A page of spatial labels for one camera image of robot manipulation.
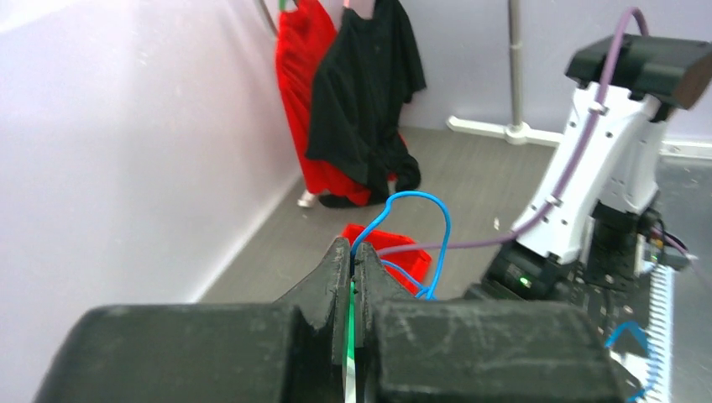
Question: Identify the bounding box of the white perforated cable duct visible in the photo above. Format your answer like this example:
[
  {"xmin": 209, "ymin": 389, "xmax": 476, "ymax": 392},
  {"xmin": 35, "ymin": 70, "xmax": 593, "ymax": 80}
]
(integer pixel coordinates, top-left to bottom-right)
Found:
[{"xmin": 622, "ymin": 264, "xmax": 675, "ymax": 403}]

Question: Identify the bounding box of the black t-shirt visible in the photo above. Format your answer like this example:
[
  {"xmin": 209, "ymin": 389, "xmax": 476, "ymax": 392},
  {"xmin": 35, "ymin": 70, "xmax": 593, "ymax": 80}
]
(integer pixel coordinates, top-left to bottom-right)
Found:
[{"xmin": 306, "ymin": 1, "xmax": 427, "ymax": 209}]

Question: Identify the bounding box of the red t-shirt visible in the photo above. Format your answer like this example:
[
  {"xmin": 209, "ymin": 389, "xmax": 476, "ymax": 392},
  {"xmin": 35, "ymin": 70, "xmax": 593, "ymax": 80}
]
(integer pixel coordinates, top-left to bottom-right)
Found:
[{"xmin": 275, "ymin": 0, "xmax": 401, "ymax": 208}]

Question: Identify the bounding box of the red plastic bin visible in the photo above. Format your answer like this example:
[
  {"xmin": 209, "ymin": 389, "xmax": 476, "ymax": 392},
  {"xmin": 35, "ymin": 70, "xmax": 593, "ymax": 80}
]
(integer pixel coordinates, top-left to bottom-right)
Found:
[{"xmin": 365, "ymin": 230, "xmax": 432, "ymax": 295}]

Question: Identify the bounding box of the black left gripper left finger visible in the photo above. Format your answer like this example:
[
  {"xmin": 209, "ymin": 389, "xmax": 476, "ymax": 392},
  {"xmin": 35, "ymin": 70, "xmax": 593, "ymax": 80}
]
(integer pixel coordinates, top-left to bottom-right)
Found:
[{"xmin": 35, "ymin": 237, "xmax": 350, "ymax": 402}]

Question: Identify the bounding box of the green hanger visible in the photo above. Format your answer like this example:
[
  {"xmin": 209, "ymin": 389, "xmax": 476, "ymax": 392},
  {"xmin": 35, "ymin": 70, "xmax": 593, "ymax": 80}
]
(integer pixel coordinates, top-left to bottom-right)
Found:
[{"xmin": 278, "ymin": 0, "xmax": 297, "ymax": 12}]

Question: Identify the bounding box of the green plastic bin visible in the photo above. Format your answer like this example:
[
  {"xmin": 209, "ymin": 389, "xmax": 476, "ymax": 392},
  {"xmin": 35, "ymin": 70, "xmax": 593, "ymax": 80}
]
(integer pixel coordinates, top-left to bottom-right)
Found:
[{"xmin": 344, "ymin": 282, "xmax": 357, "ymax": 403}]

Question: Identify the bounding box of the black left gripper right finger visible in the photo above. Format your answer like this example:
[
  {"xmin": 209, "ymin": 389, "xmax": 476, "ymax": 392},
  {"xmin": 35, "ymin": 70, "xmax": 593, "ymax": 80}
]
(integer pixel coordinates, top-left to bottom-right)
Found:
[{"xmin": 353, "ymin": 243, "xmax": 625, "ymax": 402}]

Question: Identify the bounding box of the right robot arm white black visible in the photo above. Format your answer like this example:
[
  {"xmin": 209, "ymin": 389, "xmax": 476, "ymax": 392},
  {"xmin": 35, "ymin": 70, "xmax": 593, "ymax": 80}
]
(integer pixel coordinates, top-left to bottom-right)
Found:
[{"xmin": 464, "ymin": 34, "xmax": 711, "ymax": 302}]

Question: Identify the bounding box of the metal clothes rack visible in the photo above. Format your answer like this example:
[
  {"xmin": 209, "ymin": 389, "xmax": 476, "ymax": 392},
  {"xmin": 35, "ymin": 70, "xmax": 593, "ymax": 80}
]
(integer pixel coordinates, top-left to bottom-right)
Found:
[{"xmin": 446, "ymin": 0, "xmax": 562, "ymax": 147}]

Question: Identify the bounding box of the blue cable in tangle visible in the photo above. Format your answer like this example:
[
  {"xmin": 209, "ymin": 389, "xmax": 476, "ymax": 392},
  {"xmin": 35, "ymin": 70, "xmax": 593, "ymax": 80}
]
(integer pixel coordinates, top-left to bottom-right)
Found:
[{"xmin": 348, "ymin": 191, "xmax": 453, "ymax": 301}]

